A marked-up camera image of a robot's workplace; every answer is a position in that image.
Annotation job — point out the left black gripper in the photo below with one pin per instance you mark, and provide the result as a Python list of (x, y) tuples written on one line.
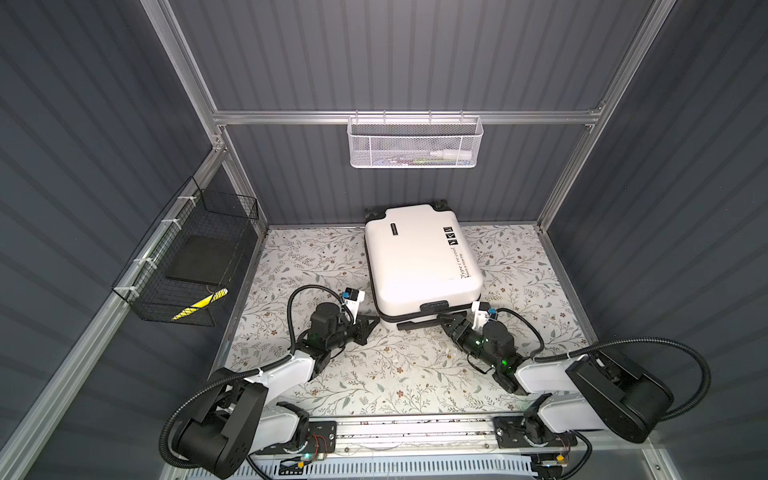
[(363, 329)]

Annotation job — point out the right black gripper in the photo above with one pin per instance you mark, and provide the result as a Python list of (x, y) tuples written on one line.
[(461, 323)]

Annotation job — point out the white hard-shell suitcase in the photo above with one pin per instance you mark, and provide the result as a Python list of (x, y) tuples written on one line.
[(420, 264)]

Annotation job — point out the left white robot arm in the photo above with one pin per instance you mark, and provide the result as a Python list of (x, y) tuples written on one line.
[(236, 413)]

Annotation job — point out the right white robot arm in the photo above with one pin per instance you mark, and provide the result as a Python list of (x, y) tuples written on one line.
[(600, 390)]

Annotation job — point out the floral table mat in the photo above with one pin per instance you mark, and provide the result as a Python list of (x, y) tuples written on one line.
[(401, 372)]

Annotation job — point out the white vented panel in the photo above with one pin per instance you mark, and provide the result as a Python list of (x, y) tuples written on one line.
[(396, 467)]

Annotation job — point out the white tube in basket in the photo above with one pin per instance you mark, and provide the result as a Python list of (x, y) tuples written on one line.
[(453, 155)]

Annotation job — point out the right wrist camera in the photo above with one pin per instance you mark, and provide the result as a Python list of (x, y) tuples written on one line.
[(483, 312)]

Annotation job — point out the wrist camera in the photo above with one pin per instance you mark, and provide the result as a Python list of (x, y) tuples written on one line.
[(483, 312), (352, 300)]

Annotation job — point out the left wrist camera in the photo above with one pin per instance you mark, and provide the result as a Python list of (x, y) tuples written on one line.
[(352, 300)]

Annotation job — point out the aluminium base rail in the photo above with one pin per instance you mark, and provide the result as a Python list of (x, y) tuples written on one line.
[(414, 433)]

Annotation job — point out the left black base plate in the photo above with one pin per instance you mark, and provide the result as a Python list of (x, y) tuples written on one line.
[(314, 437)]

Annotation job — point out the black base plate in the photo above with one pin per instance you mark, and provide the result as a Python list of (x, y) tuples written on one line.
[(517, 431), (314, 437)]

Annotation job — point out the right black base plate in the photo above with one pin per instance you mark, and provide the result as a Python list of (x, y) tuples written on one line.
[(517, 431)]

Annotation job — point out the white wire mesh basket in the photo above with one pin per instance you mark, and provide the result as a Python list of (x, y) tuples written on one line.
[(405, 142)]

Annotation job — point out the black wire mesh basket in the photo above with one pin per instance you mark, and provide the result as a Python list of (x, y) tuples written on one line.
[(204, 243)]

